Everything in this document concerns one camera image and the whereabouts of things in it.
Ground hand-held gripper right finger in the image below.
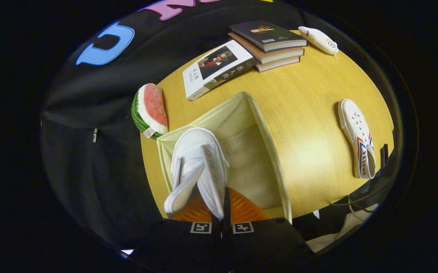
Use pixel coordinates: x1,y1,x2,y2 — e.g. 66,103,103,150
223,187,313,268

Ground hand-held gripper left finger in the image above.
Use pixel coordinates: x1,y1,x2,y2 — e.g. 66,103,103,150
133,195,224,268

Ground white canvas shoe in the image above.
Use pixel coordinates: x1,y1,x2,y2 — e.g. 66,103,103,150
163,127,230,221
337,99,377,180

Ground beige fabric storage box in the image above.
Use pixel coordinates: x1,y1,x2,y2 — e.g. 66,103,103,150
156,91,293,225

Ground watermelon slice plush toy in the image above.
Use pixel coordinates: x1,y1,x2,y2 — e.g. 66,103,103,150
131,83,169,140

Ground black flat object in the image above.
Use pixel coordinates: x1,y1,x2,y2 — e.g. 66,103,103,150
380,143,390,168

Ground thin pale cover book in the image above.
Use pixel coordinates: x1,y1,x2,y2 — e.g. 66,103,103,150
255,56,302,73

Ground white portrait cover book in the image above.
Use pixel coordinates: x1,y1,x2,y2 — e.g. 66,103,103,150
182,39,258,101

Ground black cover book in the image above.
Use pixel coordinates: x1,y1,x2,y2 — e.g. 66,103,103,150
228,20,308,53

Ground white plush pouch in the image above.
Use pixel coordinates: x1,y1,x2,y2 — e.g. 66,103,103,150
298,26,339,56

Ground black cable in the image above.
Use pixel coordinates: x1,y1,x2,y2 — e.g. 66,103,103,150
330,194,379,213

